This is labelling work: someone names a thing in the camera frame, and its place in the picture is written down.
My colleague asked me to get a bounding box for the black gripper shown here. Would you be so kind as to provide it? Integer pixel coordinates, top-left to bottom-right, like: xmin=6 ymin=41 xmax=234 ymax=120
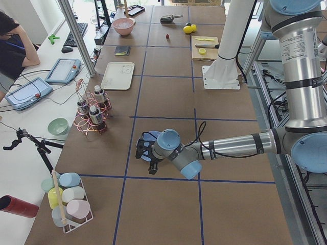
xmin=135 ymin=132 xmax=160 ymax=175

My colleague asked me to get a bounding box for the blue teach pendant near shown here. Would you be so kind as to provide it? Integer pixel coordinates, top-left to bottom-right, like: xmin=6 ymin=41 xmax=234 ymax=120
xmin=5 ymin=77 xmax=53 ymax=111

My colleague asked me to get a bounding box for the metal ice scoop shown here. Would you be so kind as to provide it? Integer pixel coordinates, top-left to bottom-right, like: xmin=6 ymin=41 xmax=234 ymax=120
xmin=160 ymin=15 xmax=183 ymax=23

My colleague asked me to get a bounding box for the white cup in rack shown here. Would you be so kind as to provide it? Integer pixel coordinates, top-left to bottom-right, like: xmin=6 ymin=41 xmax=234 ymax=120
xmin=62 ymin=186 xmax=85 ymax=203

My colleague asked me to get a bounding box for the green cup in rack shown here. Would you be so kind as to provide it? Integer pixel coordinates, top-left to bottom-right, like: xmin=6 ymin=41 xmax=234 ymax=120
xmin=40 ymin=178 xmax=54 ymax=193

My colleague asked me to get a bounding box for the wooden stand with round base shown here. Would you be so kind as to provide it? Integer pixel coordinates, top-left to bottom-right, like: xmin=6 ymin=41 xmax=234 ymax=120
xmin=113 ymin=0 xmax=130 ymax=20

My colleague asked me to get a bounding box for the green clamp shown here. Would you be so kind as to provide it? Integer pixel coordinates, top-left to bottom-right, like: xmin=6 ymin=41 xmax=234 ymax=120
xmin=48 ymin=34 xmax=60 ymax=45

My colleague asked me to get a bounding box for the green bowl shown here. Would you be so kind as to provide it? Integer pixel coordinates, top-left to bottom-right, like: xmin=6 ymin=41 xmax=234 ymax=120
xmin=48 ymin=118 xmax=69 ymax=136

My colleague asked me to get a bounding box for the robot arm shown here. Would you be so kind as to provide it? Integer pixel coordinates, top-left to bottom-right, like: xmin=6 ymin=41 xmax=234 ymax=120
xmin=136 ymin=1 xmax=326 ymax=179

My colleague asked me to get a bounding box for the tea bottle left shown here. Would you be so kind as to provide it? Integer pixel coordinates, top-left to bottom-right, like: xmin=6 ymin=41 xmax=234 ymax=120
xmin=89 ymin=105 xmax=107 ymax=132

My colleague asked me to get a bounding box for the tea bottle right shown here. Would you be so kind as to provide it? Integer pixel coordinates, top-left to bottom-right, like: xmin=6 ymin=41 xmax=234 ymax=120
xmin=94 ymin=85 xmax=108 ymax=108

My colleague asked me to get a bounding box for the whole lemon lower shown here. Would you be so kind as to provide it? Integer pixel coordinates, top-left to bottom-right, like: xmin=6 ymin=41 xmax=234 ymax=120
xmin=191 ymin=24 xmax=197 ymax=32

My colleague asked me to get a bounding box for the white wire cup rack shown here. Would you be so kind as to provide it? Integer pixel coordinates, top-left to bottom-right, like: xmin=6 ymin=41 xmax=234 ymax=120
xmin=57 ymin=175 xmax=94 ymax=234

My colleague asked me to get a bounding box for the whole lemon upper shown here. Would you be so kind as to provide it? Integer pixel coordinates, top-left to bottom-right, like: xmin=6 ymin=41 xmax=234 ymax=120
xmin=183 ymin=26 xmax=194 ymax=34

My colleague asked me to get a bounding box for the black tray far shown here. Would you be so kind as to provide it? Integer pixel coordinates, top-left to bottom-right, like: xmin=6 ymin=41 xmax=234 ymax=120
xmin=127 ymin=5 xmax=145 ymax=17

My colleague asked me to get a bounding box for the pink bowl of ice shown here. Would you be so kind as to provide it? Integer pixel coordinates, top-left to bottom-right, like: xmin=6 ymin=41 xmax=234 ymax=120
xmin=112 ymin=18 xmax=136 ymax=36

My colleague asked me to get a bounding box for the steel muddler stick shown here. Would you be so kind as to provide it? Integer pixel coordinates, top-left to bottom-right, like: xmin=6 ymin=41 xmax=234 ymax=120
xmin=195 ymin=44 xmax=220 ymax=49

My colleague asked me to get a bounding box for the cream bear tray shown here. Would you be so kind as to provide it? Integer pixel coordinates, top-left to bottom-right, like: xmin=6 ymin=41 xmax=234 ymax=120
xmin=100 ymin=62 xmax=135 ymax=90

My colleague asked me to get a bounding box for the whole lemon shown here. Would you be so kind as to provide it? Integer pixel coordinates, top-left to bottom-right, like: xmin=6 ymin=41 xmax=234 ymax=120
xmin=191 ymin=24 xmax=197 ymax=32
xmin=183 ymin=26 xmax=194 ymax=34

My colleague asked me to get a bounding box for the lemon half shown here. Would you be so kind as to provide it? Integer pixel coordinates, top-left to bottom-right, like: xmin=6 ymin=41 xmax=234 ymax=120
xmin=198 ymin=48 xmax=206 ymax=55

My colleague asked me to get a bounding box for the yellow cup in rack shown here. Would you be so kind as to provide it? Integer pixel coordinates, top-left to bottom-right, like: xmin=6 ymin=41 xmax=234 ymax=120
xmin=48 ymin=187 xmax=59 ymax=209

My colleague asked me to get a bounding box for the copper wire bottle rack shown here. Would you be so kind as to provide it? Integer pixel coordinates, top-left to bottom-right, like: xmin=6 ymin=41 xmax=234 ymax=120
xmin=73 ymin=79 xmax=112 ymax=135

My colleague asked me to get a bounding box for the black mini tripod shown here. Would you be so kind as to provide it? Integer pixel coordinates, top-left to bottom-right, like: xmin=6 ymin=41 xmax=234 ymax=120
xmin=3 ymin=128 xmax=64 ymax=175

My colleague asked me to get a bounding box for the aluminium frame post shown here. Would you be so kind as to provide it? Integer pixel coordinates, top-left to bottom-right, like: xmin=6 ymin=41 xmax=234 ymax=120
xmin=58 ymin=0 xmax=96 ymax=78

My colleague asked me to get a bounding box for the red cylinder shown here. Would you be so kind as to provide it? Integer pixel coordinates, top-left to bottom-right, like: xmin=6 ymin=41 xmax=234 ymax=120
xmin=1 ymin=195 xmax=39 ymax=218

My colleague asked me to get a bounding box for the blue plastic plate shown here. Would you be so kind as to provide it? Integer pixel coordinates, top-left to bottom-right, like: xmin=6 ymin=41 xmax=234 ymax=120
xmin=135 ymin=131 xmax=162 ymax=162

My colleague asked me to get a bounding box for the wooden cutting board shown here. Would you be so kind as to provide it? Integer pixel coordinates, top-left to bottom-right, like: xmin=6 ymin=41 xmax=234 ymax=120
xmin=191 ymin=36 xmax=219 ymax=61

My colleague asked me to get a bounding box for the pale blue cup in rack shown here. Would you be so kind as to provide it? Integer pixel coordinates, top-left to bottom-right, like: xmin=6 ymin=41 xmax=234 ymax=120
xmin=52 ymin=206 xmax=73 ymax=227

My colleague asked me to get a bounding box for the blue teach pendant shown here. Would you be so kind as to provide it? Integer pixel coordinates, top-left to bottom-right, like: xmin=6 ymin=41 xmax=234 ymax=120
xmin=5 ymin=77 xmax=53 ymax=111
xmin=45 ymin=58 xmax=81 ymax=84

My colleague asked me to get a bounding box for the pink cup in rack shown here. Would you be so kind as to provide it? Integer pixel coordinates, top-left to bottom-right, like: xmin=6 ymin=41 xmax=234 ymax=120
xmin=66 ymin=200 xmax=90 ymax=219

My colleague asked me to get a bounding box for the yellow plastic knife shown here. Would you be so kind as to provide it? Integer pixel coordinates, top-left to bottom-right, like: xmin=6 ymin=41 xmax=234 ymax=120
xmin=195 ymin=38 xmax=215 ymax=41

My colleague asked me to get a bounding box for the wooden rack handle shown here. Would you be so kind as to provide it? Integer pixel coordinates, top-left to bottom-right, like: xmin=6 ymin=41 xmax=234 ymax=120
xmin=52 ymin=169 xmax=67 ymax=226

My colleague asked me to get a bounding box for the black keyboard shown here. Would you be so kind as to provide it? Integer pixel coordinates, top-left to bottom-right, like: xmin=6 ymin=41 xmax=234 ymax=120
xmin=62 ymin=22 xmax=89 ymax=48

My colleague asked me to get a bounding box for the black computer mouse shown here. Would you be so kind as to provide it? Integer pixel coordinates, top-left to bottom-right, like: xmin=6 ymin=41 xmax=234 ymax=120
xmin=61 ymin=46 xmax=74 ymax=54

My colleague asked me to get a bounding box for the tea bottle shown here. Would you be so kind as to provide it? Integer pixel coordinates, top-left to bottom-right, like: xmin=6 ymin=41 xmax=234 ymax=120
xmin=94 ymin=85 xmax=108 ymax=108
xmin=77 ymin=98 xmax=90 ymax=119
xmin=89 ymin=105 xmax=107 ymax=132

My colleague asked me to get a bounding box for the grey folded cloth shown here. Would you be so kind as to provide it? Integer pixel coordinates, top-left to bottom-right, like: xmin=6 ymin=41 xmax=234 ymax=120
xmin=114 ymin=45 xmax=131 ymax=56

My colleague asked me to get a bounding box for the seated person in black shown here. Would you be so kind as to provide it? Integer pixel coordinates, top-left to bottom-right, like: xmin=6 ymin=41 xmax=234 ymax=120
xmin=1 ymin=12 xmax=40 ymax=81

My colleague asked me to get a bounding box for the tea bottle middle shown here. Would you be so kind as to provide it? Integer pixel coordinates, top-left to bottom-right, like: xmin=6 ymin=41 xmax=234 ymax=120
xmin=77 ymin=98 xmax=90 ymax=119

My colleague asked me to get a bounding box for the blue teach pendant far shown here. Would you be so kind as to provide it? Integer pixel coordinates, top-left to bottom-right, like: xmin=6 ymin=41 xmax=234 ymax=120
xmin=45 ymin=58 xmax=81 ymax=84

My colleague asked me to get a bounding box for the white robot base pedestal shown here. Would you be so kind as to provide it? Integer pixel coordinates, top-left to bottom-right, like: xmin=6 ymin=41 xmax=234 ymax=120
xmin=203 ymin=0 xmax=256 ymax=90

